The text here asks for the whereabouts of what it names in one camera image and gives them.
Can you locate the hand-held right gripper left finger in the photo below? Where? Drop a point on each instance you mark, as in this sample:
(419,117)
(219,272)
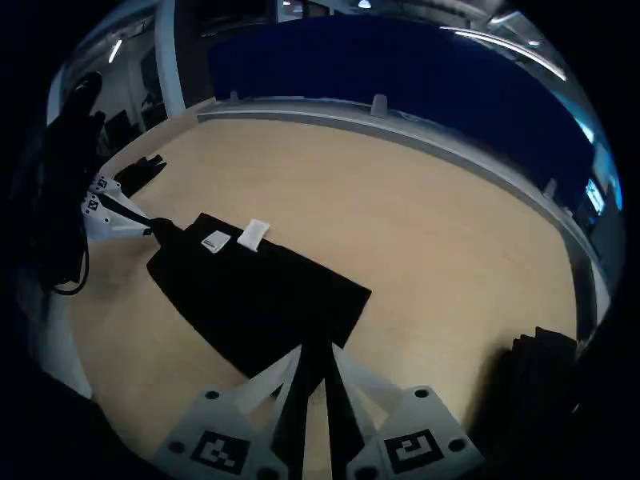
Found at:
(220,415)

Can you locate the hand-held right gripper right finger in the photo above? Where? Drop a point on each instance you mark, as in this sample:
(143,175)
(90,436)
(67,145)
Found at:
(425,415)

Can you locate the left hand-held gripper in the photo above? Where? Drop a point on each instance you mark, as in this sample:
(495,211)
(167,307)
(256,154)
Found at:
(67,145)

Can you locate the black towel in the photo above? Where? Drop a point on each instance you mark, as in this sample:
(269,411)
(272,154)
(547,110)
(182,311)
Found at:
(260,290)

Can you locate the stack of black towels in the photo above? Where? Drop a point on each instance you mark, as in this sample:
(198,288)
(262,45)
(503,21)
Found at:
(530,385)

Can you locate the blue desk screen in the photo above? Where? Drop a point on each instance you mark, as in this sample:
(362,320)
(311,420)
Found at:
(400,80)

